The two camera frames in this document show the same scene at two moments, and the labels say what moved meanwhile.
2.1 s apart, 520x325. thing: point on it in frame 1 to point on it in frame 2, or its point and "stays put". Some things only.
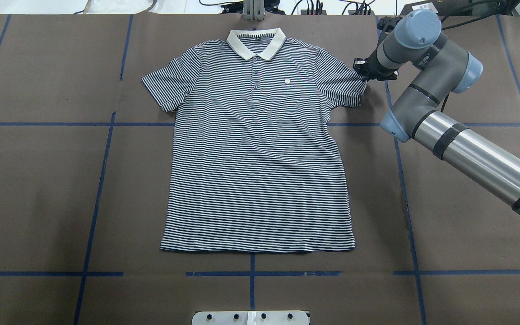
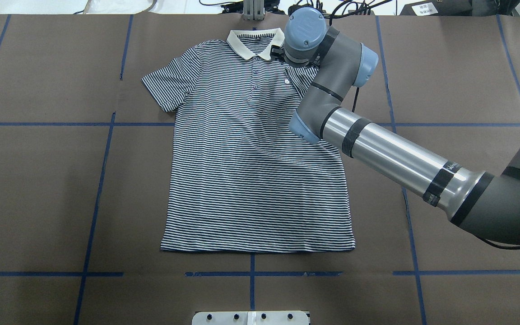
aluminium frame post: [253, 10] stays put
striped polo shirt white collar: [254, 167] stays put
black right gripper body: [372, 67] to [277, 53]
